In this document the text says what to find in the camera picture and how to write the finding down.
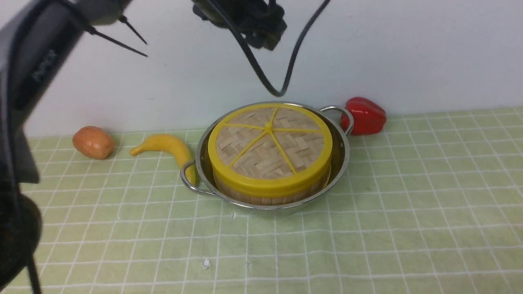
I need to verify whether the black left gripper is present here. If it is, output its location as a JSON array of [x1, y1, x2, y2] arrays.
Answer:
[[215, 0, 287, 51]]

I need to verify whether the woven bamboo steamer lid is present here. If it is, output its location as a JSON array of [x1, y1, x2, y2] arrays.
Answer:
[[207, 103, 334, 194]]

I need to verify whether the bamboo steamer basket yellow rim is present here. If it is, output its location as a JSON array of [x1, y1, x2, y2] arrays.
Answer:
[[213, 165, 332, 205]]

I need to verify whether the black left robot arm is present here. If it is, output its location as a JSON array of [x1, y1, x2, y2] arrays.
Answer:
[[1, 0, 286, 294]]

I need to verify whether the stainless steel pot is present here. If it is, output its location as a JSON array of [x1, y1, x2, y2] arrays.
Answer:
[[180, 102, 353, 212]]

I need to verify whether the red bell pepper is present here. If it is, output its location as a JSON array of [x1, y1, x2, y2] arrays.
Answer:
[[346, 97, 387, 136]]

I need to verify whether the yellow banana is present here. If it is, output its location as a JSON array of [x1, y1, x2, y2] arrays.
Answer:
[[129, 134, 194, 168]]

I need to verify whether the green checkered tablecloth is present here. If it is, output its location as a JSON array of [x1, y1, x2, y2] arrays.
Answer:
[[24, 108, 523, 294]]

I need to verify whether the black cable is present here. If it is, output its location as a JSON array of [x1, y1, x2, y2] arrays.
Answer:
[[204, 0, 331, 98]]

